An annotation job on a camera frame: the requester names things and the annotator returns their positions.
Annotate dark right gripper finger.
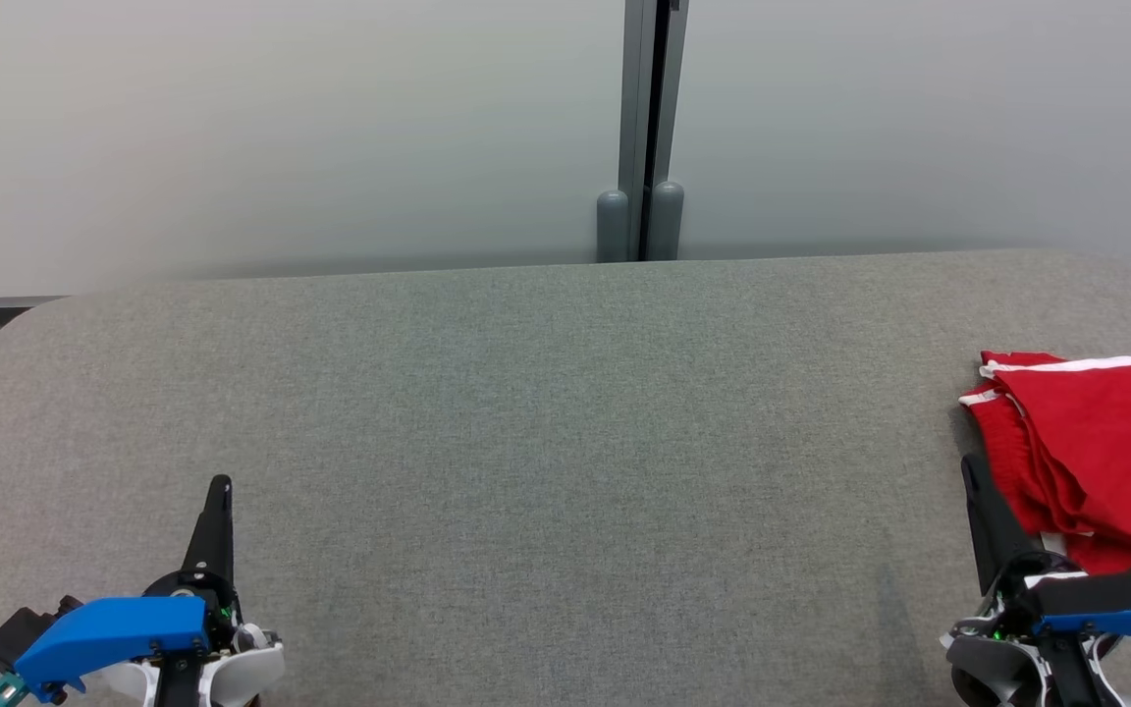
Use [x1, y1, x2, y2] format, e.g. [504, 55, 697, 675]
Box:
[961, 454, 1038, 595]

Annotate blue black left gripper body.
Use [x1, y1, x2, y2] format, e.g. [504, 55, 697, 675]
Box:
[14, 570, 239, 707]

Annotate grey cylindrical post bumper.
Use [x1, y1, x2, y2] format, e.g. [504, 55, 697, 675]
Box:
[647, 180, 684, 261]
[597, 190, 630, 263]

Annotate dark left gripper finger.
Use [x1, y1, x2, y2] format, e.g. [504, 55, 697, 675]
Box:
[178, 474, 235, 590]

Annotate red shorts with white stripes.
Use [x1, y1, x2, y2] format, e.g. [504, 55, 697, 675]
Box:
[978, 351, 1131, 551]

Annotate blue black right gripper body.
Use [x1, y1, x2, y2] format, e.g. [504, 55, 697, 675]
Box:
[943, 555, 1131, 707]

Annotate grey fabric upholstered surface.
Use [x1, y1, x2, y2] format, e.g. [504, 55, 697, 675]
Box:
[0, 247, 1131, 707]

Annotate red white Bulls jersey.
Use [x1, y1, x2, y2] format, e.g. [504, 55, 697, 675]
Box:
[958, 385, 1131, 575]

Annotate grey vertical partition post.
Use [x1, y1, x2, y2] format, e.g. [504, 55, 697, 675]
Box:
[619, 0, 689, 261]

